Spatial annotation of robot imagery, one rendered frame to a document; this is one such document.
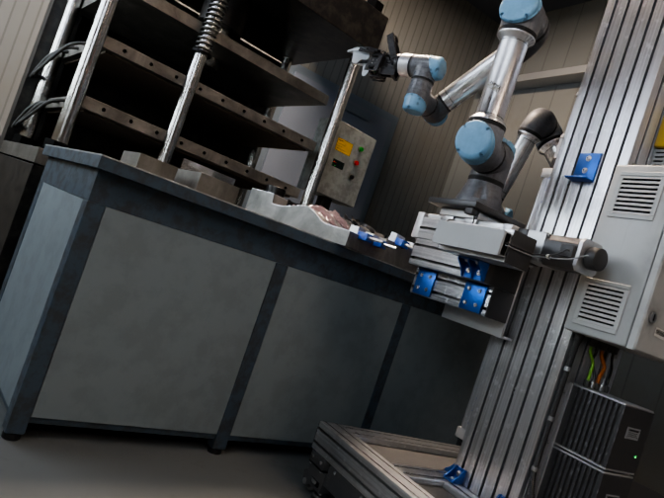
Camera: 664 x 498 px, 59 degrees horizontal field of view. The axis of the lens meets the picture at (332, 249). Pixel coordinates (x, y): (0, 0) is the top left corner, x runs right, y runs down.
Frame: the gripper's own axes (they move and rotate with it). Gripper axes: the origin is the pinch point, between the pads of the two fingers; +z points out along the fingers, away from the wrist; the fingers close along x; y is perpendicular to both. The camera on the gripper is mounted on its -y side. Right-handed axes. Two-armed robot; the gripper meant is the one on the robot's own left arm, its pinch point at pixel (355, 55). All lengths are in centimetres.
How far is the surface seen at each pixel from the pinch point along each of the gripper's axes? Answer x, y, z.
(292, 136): 56, 12, 62
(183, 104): 1, 29, 76
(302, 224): 14, 62, 2
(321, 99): 64, -14, 62
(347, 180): 101, 12, 54
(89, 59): -38, 35, 86
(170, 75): -6, 20, 83
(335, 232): 13, 61, -13
